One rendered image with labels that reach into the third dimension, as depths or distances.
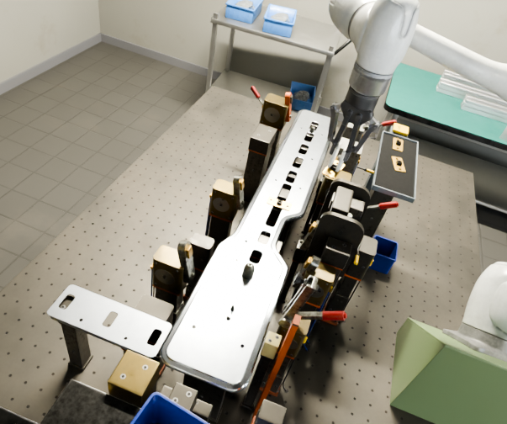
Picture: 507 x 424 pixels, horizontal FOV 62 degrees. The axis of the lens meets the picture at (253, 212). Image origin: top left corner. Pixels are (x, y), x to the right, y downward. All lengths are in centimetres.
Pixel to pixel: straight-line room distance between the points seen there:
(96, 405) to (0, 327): 62
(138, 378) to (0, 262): 177
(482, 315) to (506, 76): 67
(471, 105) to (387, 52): 241
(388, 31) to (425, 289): 115
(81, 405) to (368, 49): 95
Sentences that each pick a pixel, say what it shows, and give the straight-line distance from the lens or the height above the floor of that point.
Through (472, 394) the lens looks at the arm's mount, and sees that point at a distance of 140.
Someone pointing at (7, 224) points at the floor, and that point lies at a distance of 284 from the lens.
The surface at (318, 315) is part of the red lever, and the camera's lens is 106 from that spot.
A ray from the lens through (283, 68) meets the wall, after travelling 413.
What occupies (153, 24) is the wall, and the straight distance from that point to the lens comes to 455.
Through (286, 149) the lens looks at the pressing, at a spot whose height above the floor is 100.
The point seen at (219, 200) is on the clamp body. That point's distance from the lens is 142.
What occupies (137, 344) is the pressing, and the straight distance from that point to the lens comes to 109.
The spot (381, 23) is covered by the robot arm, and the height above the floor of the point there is 169.
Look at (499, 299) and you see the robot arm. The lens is 143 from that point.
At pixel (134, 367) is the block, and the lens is 100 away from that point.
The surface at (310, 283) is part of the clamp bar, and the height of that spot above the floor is 121.
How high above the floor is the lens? 195
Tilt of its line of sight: 42 degrees down
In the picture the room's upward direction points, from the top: 13 degrees clockwise
